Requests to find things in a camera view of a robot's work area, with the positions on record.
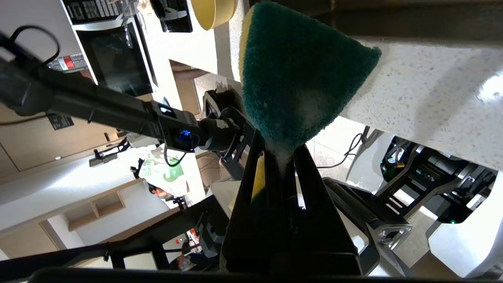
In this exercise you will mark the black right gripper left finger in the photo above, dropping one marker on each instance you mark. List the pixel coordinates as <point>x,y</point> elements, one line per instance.
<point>251,239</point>

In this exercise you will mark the green and yellow sponge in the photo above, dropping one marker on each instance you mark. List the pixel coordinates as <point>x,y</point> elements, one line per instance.
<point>298,70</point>

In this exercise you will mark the black metal stand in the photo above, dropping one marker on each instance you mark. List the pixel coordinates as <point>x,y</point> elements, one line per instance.
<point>118,247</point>

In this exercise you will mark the white green printed bag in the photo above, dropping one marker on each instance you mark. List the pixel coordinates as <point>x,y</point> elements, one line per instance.
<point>165,173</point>

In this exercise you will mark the yellow plastic bowl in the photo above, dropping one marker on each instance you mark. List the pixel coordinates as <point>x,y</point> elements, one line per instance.
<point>214,11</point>

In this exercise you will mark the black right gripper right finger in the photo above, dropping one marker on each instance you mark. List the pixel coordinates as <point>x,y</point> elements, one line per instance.
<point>322,243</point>

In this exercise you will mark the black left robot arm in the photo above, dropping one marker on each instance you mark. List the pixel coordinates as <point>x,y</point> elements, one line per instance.
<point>98,104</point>

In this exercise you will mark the black induction cooktop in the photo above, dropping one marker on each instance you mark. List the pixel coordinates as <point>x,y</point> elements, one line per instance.
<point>175,15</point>

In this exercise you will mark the wooden wall shelf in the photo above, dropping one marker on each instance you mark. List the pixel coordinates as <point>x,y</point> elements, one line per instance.
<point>98,208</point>

